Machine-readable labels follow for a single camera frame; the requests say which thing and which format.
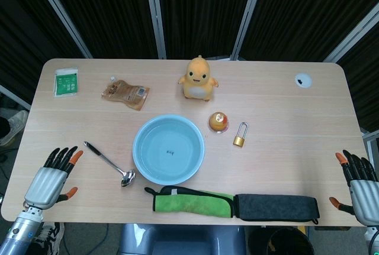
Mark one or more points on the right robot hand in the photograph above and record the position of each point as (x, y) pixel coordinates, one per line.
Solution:
(362, 196)

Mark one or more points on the black waste bin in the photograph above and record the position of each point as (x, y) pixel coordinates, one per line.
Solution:
(290, 241)

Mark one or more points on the black white sneaker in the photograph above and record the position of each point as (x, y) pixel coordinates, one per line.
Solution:
(48, 235)

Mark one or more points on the orange jelly cup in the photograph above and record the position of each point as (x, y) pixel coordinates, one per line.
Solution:
(218, 122)

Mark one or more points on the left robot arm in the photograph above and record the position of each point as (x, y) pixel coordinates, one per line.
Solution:
(20, 231)

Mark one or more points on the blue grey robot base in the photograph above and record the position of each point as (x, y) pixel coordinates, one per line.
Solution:
(180, 239)

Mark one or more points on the grey partition post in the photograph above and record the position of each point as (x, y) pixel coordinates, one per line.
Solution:
(60, 12)
(247, 15)
(352, 36)
(155, 14)

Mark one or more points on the brown drink pouch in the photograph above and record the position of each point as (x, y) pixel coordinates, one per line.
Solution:
(125, 93)

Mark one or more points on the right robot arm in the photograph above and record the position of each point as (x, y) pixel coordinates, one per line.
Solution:
(373, 238)

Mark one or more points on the orange plush dinosaur toy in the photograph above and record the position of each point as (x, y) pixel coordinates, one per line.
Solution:
(198, 78)

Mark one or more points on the light blue bowl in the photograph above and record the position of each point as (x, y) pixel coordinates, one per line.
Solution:
(168, 149)

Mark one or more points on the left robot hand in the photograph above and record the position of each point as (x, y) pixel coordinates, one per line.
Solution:
(47, 182)

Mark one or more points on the brass padlock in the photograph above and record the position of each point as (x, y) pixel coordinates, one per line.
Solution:
(240, 137)

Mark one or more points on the green white packet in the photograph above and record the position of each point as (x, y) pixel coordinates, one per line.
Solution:
(66, 82)

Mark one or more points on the green microfiber cloth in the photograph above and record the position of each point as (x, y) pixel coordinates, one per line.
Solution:
(189, 203)

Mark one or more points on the dark grey microfiber cloth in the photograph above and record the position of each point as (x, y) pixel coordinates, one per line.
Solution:
(276, 207)

